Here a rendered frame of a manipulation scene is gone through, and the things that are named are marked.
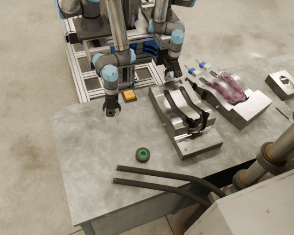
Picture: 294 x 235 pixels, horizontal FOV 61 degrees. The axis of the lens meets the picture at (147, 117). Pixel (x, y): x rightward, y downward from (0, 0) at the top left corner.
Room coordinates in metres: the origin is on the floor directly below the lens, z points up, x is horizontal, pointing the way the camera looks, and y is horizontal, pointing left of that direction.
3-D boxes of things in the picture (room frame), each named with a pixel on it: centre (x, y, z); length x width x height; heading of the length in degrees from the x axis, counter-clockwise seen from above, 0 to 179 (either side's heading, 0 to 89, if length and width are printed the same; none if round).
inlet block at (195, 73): (1.32, -0.26, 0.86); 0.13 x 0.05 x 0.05; 45
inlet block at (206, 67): (1.40, -0.34, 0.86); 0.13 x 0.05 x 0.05; 45
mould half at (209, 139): (0.93, -0.22, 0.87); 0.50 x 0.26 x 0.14; 28
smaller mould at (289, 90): (1.33, -0.92, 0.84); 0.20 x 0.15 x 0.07; 28
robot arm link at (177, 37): (1.24, -0.11, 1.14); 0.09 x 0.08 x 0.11; 176
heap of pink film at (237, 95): (1.17, -0.49, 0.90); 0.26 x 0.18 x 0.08; 45
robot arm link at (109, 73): (0.88, 0.21, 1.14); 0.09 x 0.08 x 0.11; 36
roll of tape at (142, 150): (0.64, -0.01, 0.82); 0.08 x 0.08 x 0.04
